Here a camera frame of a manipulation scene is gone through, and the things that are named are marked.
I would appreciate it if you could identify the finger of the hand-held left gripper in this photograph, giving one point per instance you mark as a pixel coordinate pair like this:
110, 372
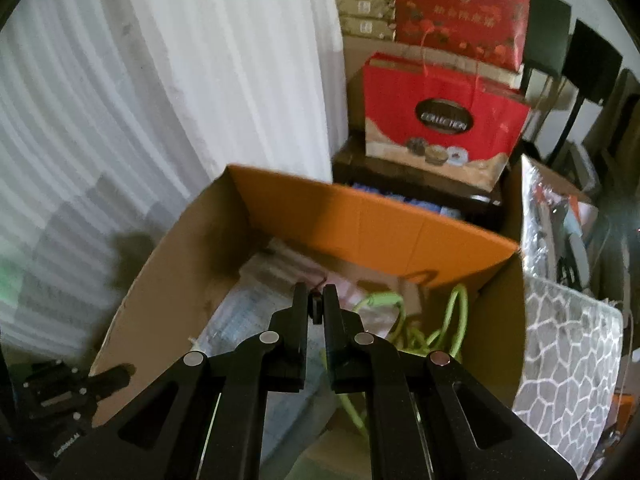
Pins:
112, 377

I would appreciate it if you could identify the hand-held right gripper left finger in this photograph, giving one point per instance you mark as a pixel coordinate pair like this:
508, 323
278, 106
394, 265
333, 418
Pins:
300, 320

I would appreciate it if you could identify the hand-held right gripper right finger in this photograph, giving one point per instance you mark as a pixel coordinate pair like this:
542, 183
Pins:
331, 320

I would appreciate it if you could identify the clear plastic packet blue item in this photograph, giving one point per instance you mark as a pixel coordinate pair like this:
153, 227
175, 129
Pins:
240, 325

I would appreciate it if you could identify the orange cardboard box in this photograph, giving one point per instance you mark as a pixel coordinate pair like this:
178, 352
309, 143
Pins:
375, 225

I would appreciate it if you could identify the pale paper packet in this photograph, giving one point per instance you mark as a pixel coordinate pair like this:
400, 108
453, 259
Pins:
285, 262

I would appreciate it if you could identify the dark wooden cabinet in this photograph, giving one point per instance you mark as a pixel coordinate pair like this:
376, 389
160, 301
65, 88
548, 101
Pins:
390, 172

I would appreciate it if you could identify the clear plastic bag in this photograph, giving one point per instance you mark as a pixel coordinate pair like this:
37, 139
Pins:
537, 220

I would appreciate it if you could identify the red collection gift bag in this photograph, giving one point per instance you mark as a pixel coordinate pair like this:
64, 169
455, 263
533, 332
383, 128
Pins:
400, 95

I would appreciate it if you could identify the grey honeycomb patterned blanket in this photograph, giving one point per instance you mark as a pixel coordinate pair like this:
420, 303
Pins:
565, 350

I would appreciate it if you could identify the open cardboard box with clutter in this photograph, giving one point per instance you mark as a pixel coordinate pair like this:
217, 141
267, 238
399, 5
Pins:
555, 172

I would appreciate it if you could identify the red floral gift bag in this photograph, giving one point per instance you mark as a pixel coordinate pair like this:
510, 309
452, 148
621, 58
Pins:
460, 15

